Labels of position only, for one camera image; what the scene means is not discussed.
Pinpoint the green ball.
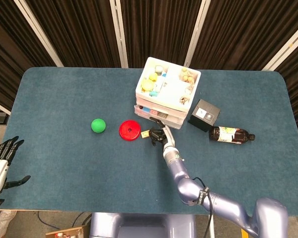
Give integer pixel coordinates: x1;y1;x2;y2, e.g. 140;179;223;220
90;118;107;134

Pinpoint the beige small balls pile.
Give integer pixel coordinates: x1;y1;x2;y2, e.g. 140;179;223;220
180;68;197;83

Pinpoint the white blue tube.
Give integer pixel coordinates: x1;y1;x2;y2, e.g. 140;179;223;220
157;73;167;92

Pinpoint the white table leg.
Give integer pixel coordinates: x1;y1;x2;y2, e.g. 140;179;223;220
208;214;216;238

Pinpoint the large yellow round lid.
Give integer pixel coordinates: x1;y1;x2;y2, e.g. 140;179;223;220
141;80;155;92

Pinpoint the white plastic drawer organizer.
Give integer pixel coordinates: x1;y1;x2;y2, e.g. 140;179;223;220
133;57;202;130

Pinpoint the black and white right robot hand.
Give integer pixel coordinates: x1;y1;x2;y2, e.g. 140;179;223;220
149;117;176;152

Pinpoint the dark brown labelled bottle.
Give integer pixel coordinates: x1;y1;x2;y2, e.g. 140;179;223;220
208;125;256;145

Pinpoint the red round disc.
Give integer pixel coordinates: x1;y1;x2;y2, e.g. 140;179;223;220
119;119;143;142

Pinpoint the silver-blue robot torso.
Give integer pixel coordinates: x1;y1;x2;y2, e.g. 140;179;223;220
89;212;197;238

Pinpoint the brown cardboard box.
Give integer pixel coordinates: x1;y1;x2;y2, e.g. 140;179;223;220
45;225;90;238

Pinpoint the blue felt table mat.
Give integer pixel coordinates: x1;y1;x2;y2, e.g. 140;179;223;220
1;66;298;217

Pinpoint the white curtain frame post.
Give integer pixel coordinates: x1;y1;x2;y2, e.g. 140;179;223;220
14;0;64;67
109;0;129;68
261;19;298;71
183;0;211;66
0;98;11;115

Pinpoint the white shoe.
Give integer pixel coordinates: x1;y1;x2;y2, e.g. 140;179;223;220
0;210;17;238

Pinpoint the black floor cable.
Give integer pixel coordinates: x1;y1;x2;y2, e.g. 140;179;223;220
71;211;92;227

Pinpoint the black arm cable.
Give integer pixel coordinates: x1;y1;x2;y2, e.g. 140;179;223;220
188;176;214;238

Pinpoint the black cube box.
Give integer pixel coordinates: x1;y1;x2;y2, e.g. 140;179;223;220
187;99;221;133

